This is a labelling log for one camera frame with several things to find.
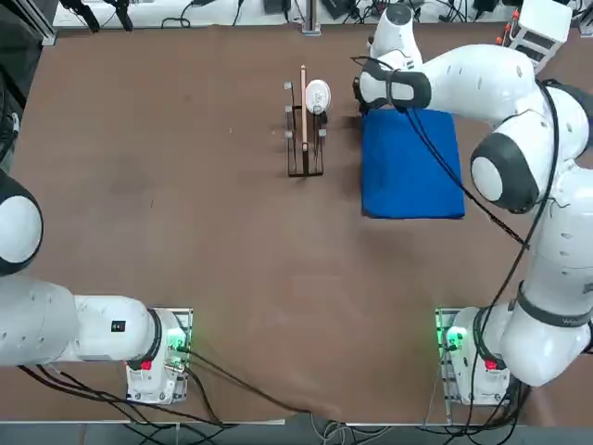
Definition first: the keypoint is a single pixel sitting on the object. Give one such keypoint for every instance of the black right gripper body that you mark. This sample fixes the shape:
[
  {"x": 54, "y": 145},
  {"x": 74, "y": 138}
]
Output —
[{"x": 357, "y": 88}]

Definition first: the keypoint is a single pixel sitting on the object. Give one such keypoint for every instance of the blue microfibre towel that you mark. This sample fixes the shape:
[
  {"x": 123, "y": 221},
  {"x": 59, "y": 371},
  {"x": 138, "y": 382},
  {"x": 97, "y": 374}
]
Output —
[{"x": 407, "y": 185}]

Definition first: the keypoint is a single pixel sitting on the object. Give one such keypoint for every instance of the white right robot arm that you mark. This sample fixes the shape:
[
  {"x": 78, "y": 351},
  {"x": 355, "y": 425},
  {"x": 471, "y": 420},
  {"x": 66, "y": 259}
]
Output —
[{"x": 477, "y": 79}]

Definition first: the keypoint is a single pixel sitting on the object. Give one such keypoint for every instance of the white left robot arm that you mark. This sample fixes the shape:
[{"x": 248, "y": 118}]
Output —
[{"x": 46, "y": 320}]

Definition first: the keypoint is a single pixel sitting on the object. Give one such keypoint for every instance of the white smiley face cup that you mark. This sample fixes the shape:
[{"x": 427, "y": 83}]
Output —
[{"x": 317, "y": 95}]

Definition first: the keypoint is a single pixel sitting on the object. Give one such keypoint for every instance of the long black power brick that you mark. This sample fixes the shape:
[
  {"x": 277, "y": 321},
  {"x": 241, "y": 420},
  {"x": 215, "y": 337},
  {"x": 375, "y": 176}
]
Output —
[
  {"x": 275, "y": 4},
  {"x": 336, "y": 7}
]

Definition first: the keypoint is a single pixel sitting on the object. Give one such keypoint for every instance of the small black power adapter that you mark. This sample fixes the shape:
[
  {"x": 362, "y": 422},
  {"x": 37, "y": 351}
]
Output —
[{"x": 485, "y": 3}]

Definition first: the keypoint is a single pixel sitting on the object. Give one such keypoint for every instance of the white shelf box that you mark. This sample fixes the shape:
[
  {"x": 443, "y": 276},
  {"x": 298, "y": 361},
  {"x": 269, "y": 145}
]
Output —
[{"x": 544, "y": 21}]

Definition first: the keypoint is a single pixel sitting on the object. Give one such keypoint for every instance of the black tripod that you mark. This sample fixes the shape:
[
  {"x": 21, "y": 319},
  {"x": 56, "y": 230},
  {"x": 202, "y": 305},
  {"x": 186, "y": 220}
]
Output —
[{"x": 89, "y": 17}]

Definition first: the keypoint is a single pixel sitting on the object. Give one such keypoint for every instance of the silver aluminium frame post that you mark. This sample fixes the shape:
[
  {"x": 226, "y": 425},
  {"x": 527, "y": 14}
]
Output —
[{"x": 311, "y": 16}]

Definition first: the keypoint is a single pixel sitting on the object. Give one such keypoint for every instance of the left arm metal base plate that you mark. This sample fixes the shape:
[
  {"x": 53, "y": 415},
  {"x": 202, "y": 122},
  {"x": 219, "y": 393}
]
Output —
[{"x": 185, "y": 320}]

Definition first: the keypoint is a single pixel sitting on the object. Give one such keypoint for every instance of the short aluminium profile rail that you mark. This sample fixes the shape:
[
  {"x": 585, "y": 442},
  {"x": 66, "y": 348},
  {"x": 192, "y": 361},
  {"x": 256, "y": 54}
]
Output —
[{"x": 44, "y": 32}]

